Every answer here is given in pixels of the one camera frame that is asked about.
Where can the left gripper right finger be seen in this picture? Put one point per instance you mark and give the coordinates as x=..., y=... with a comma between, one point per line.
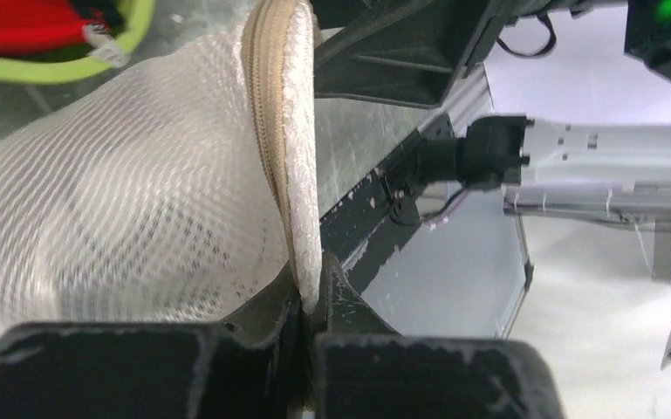
x=364, y=369

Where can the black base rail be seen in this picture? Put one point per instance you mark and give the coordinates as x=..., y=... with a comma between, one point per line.
x=378, y=216

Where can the white mesh laundry bag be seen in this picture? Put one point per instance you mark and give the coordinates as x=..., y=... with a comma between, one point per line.
x=174, y=192

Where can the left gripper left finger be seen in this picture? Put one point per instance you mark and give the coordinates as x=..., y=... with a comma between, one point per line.
x=239, y=367

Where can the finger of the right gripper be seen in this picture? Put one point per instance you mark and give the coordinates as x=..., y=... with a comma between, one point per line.
x=407, y=53

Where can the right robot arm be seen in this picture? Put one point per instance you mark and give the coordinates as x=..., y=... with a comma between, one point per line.
x=615, y=176

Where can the green plastic basin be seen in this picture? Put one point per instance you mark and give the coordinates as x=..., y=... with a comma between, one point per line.
x=75, y=63

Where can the red bra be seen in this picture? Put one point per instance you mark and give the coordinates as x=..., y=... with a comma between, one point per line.
x=36, y=26

